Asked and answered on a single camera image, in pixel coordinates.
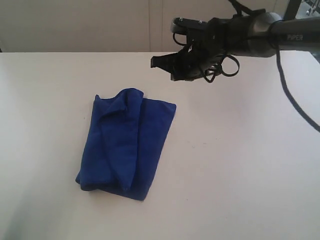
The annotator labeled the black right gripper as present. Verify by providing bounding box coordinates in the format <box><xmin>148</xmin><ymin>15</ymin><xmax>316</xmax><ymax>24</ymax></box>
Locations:
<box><xmin>150</xmin><ymin>16</ymin><xmax>250</xmax><ymax>82</ymax></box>

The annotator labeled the blue towel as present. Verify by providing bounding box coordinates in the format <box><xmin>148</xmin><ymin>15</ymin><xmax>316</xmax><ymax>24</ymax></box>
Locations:
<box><xmin>75</xmin><ymin>88</ymin><xmax>177</xmax><ymax>201</ymax></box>

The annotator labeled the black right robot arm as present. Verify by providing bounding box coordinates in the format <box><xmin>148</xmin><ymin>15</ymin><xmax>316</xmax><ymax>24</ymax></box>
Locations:
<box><xmin>150</xmin><ymin>12</ymin><xmax>320</xmax><ymax>83</ymax></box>

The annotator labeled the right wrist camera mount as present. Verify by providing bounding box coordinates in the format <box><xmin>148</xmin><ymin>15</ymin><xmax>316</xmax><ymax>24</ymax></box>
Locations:
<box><xmin>170</xmin><ymin>17</ymin><xmax>207</xmax><ymax>35</ymax></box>

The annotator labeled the black window frame post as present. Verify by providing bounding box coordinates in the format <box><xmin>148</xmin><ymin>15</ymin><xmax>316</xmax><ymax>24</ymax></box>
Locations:
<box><xmin>283</xmin><ymin>0</ymin><xmax>301</xmax><ymax>21</ymax></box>

